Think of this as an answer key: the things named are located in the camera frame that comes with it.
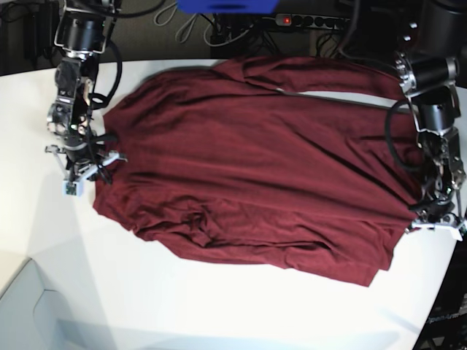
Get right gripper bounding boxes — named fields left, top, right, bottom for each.
left=63, top=138, right=102, bottom=171

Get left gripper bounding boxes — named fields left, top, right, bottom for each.
left=412, top=198, right=455, bottom=222

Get dark red t-shirt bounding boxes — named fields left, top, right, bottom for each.
left=93, top=57, right=420, bottom=287

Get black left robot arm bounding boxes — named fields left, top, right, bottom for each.
left=339, top=1, right=466, bottom=228

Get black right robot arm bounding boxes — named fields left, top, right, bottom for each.
left=47, top=1, right=164, bottom=179

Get black box on floor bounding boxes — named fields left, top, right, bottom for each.
left=23, top=1, right=60, bottom=62

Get white bin at corner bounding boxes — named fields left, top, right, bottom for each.
left=1, top=260, right=63, bottom=349

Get blue box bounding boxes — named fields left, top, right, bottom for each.
left=177, top=0, right=279, bottom=14

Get black power strip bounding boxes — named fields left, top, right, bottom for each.
left=274, top=13, right=350, bottom=31

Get white cable loops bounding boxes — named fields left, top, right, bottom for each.
left=154, top=3, right=256, bottom=47

